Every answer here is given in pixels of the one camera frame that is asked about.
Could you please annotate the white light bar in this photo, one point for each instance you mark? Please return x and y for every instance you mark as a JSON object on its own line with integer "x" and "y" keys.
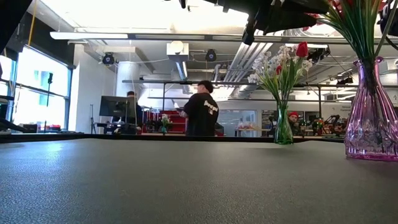
{"x": 93, "y": 35}

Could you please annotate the small teal vase with flowers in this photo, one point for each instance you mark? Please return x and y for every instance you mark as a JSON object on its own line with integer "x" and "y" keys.
{"x": 164, "y": 121}

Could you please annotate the red tulip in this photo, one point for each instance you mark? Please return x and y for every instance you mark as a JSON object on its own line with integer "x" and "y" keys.
{"x": 301, "y": 49}
{"x": 279, "y": 69}

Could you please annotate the green glass vase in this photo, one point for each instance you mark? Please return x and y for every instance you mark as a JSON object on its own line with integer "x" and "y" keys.
{"x": 283, "y": 127}

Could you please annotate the white ceiling box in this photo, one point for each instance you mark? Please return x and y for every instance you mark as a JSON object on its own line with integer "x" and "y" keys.
{"x": 177, "y": 51}

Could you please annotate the person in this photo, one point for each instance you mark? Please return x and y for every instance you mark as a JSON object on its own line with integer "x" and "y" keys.
{"x": 293, "y": 121}
{"x": 138, "y": 112}
{"x": 202, "y": 113}

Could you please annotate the black pipe rack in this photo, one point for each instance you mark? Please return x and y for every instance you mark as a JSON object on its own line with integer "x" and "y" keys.
{"x": 155, "y": 81}

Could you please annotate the black computer monitor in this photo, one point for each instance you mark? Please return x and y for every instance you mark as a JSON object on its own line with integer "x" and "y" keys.
{"x": 117, "y": 106}

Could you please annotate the black pole stand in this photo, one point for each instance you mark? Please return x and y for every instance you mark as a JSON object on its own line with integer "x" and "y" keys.
{"x": 49, "y": 77}

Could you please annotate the thin black tripod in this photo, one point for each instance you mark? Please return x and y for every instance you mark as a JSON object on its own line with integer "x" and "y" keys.
{"x": 92, "y": 121}

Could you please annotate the white blossom bunch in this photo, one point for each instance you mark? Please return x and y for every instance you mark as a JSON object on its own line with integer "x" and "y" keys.
{"x": 306, "y": 63}
{"x": 261, "y": 67}

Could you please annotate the black table mat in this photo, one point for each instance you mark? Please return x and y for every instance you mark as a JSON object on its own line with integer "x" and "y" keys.
{"x": 155, "y": 186}

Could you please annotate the black aluminium table frame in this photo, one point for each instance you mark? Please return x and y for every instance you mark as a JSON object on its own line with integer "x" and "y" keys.
{"x": 93, "y": 137}

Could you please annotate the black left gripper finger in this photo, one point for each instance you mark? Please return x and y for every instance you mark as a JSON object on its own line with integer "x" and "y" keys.
{"x": 289, "y": 25}
{"x": 295, "y": 7}

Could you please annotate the red tool cabinet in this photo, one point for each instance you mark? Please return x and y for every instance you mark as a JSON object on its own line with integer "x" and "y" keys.
{"x": 175, "y": 119}

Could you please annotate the purple glass vase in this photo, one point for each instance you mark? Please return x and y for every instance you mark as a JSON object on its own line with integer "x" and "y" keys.
{"x": 370, "y": 124}

